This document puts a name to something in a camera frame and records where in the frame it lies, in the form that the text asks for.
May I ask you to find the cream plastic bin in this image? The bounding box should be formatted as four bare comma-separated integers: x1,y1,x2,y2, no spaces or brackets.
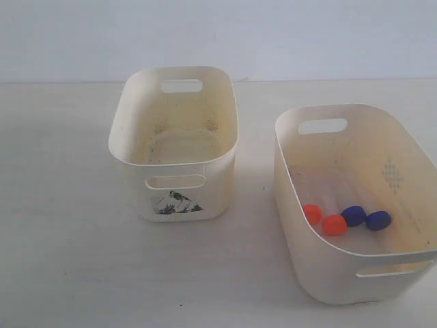
274,104,436,304
108,66,238,222

